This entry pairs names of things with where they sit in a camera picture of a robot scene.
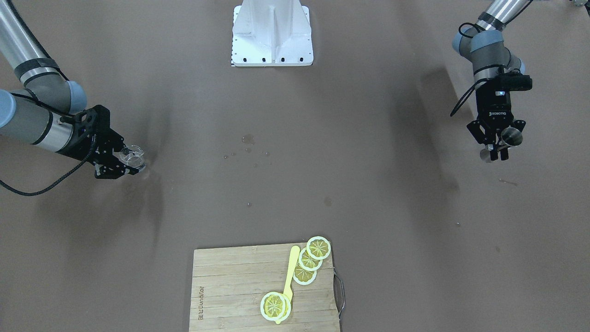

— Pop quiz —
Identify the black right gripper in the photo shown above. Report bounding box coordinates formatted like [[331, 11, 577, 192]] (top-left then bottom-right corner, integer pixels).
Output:
[[60, 105, 140, 179]]

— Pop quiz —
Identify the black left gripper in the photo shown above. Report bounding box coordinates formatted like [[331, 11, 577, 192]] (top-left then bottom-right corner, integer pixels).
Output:
[[466, 88, 527, 148]]

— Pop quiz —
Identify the clear glass cup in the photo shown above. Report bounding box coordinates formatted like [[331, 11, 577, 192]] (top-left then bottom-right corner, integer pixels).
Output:
[[118, 145, 146, 172]]

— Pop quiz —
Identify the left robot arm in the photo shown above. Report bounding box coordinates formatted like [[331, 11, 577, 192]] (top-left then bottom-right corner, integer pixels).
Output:
[[450, 0, 532, 162]]

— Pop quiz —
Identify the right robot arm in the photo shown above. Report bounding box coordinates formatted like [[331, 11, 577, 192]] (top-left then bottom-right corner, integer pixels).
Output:
[[0, 0, 143, 179]]

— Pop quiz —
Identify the bamboo cutting board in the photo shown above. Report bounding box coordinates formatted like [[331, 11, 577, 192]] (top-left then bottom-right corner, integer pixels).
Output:
[[188, 243, 342, 332]]

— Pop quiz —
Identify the yellow plastic spoon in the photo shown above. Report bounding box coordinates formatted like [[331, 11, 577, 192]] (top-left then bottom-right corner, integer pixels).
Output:
[[276, 245, 301, 325]]

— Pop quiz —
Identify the lemon slice on spoon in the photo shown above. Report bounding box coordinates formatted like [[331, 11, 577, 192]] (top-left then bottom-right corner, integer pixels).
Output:
[[260, 291, 292, 325]]

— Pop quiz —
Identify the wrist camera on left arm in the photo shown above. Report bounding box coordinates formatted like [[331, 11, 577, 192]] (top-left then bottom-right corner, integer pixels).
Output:
[[496, 72, 532, 92]]

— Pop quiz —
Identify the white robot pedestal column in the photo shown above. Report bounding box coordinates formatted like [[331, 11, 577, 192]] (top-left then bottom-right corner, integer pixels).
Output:
[[230, 0, 314, 67]]

